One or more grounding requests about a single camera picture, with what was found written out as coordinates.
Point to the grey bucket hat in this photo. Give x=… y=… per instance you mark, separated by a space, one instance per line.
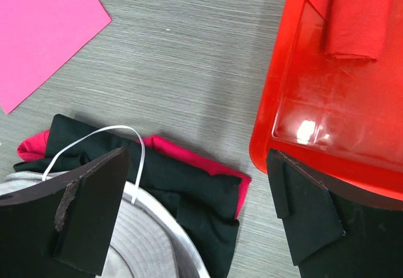
x=146 y=239

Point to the red rolled napkin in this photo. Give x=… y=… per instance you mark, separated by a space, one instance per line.
x=355 y=29

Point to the red plastic bin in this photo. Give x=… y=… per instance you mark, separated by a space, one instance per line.
x=341 y=117

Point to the red folded garment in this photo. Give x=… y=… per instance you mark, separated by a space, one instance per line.
x=33 y=148

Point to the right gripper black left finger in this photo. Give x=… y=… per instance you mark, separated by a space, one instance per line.
x=62 y=227

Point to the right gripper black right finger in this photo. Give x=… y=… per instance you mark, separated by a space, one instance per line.
x=334 y=229

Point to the pink paper napkin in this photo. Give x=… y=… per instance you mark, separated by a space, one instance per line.
x=38 y=37

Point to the black folded garment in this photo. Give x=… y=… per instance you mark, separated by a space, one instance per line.
x=204 y=205

